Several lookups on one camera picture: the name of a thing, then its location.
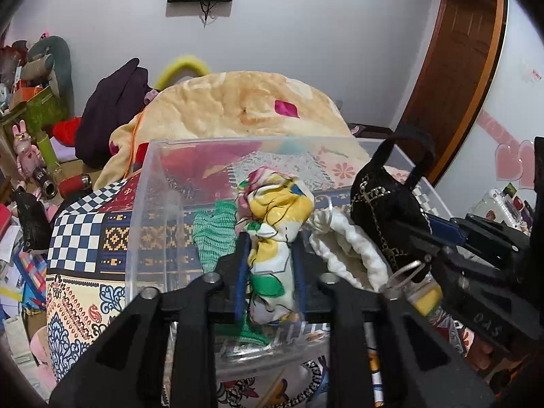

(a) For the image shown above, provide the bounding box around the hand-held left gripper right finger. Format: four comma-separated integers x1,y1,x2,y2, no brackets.
290,241,497,408

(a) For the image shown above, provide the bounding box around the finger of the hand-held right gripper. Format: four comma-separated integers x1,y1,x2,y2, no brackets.
426,214,532,269
392,220,525,360

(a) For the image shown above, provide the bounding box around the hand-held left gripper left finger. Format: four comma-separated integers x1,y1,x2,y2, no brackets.
49,232,252,408

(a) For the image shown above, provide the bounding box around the colourful floral cloth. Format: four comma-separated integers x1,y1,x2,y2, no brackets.
235,168,316,327

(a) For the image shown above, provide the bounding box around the clear plastic storage box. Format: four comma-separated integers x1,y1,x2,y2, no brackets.
124,135,455,381

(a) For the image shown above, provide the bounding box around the black embroidered pouch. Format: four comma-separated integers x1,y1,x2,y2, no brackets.
349,126,438,285

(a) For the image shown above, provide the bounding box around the green knitted cloth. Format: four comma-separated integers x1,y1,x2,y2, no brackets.
192,201,239,273

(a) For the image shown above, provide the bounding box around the white fluffy pouch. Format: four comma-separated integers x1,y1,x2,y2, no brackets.
307,208,394,294

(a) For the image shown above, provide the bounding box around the patterned bed sheet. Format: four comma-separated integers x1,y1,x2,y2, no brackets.
45,144,481,408

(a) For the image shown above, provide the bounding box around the wooden door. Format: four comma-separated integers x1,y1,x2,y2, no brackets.
399,0,509,188

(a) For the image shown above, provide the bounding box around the yellow fleece blanket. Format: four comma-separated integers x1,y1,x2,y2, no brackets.
93,71,370,192

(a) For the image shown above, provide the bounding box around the red cylindrical bottle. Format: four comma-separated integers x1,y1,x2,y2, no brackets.
58,174,93,197

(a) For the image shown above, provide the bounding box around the dark purple garment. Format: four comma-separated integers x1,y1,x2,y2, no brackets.
75,57,150,170

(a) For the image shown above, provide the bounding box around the black bag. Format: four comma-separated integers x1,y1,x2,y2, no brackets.
11,189,54,252

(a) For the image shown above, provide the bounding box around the red cushion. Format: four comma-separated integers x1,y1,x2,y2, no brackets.
51,117,83,147

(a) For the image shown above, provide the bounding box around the pink rabbit figure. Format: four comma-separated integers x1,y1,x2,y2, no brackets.
12,121,44,177

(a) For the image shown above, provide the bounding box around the green cardboard box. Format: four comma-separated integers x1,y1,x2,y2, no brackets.
23,87,71,133

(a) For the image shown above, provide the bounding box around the grey plush toy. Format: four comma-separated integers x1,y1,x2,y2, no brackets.
26,35,74,107

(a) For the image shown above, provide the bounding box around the pink heart wall sticker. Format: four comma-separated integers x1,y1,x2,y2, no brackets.
495,140,536,181

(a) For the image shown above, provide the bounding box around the yellow fluffy ring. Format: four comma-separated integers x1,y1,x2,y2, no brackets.
155,55,212,91

